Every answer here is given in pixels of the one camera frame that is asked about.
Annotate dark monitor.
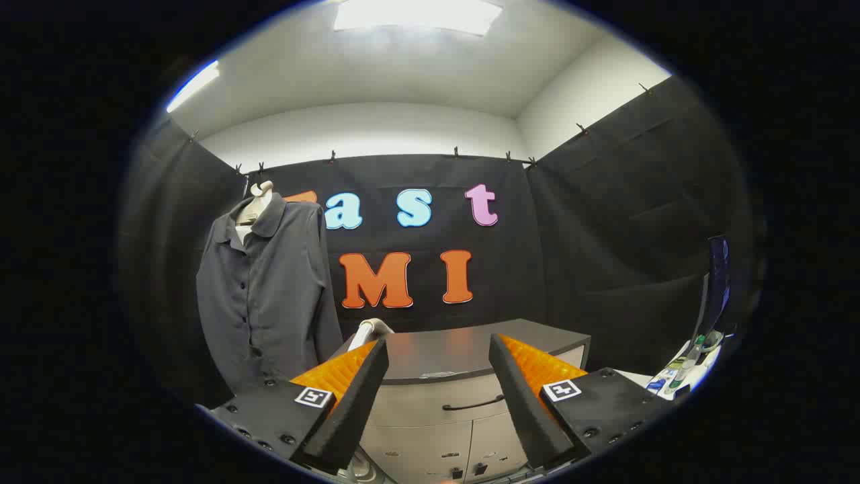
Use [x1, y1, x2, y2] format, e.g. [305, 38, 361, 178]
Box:
[695, 235, 731, 337]

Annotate cream garment steamer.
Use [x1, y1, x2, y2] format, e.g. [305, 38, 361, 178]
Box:
[336, 318, 397, 484]

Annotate grey button-up shirt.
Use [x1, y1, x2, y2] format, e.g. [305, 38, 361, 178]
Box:
[196, 194, 345, 396]

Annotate grey cabinet with dark top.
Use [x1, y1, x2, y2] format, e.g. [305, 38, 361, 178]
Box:
[333, 319, 592, 484]

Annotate cluttered white side table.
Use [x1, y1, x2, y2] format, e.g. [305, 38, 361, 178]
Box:
[618, 329, 725, 402]

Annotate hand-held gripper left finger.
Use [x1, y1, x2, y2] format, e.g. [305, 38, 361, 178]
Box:
[208, 336, 390, 475]

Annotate narrow ceiling light panel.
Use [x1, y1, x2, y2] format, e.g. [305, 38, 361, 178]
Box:
[166, 60, 220, 113]

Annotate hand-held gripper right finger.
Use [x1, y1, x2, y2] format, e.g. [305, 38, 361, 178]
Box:
[488, 333, 673, 471]

